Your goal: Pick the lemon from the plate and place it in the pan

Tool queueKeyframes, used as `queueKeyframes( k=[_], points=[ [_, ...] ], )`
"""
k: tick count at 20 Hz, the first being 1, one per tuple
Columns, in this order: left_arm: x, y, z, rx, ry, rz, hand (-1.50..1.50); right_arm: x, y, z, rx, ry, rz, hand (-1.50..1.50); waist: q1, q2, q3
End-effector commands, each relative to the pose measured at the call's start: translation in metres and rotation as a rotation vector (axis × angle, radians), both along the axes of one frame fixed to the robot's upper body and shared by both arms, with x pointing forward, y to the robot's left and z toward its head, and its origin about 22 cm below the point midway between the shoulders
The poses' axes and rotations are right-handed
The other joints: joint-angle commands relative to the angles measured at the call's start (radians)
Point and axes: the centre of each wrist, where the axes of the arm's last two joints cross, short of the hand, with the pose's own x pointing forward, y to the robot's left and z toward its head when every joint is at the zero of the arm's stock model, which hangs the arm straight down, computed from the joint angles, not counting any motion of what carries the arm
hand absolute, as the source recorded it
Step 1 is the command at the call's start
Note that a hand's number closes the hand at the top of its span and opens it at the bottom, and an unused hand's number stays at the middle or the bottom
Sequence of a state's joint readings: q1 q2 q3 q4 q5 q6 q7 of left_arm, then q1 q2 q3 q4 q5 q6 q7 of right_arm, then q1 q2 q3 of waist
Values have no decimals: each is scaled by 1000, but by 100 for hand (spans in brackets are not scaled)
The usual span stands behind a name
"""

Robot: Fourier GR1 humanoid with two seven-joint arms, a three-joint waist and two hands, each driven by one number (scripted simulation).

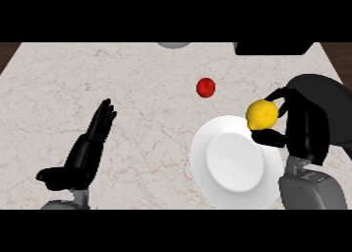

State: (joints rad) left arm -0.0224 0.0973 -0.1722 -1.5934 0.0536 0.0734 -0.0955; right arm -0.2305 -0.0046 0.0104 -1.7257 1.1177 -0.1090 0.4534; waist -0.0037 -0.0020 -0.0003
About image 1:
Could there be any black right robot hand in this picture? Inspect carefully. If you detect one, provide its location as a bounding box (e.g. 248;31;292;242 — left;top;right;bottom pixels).
249;87;331;166

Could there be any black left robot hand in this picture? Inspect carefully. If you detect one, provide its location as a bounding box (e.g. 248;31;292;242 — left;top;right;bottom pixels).
35;97;119;192

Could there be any yellow lemon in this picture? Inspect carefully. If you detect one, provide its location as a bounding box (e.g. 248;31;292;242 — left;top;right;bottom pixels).
243;98;280;132

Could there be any black frying pan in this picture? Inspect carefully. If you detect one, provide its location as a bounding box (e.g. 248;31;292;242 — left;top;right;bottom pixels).
282;73;352;174

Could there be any white plate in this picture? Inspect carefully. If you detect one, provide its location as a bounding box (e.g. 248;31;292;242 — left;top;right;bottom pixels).
189;114;286;210

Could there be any red tomato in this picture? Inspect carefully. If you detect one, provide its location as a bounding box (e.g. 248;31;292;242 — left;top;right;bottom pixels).
195;77;217;98

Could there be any black appliance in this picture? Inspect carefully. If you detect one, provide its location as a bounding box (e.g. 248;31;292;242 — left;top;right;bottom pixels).
232;41;314;56

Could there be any grey round object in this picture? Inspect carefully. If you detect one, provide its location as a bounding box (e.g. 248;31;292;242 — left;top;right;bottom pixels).
155;41;192;50

